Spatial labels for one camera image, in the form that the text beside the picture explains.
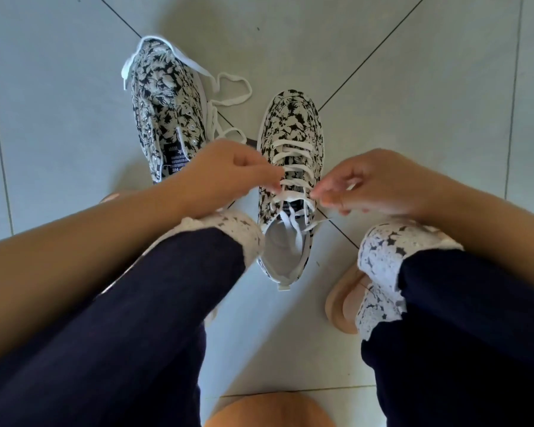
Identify person's left hand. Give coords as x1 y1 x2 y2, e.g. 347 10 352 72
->
169 138 285 218

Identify person's right forearm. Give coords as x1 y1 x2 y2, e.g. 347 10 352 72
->
425 180 534 298

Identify person's right leg navy trousers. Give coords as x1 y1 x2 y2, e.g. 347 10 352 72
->
355 219 534 427

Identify pink slipper with white charms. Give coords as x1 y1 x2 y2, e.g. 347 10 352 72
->
98 190 136 204

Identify person's left leg navy trousers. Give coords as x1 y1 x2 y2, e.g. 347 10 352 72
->
0 212 266 427

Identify person's right hand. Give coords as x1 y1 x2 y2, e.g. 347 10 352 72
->
310 148 450 218

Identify person's leg navy trousers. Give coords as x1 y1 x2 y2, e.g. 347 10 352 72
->
355 219 534 427
0 212 266 427

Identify bright white shoelace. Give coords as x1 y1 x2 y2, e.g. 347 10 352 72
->
121 35 253 145
260 137 352 256

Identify person's left forearm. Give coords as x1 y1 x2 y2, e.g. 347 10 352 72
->
0 184 196 369

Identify pink slipper with green charm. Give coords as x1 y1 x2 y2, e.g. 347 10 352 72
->
325 217 428 336

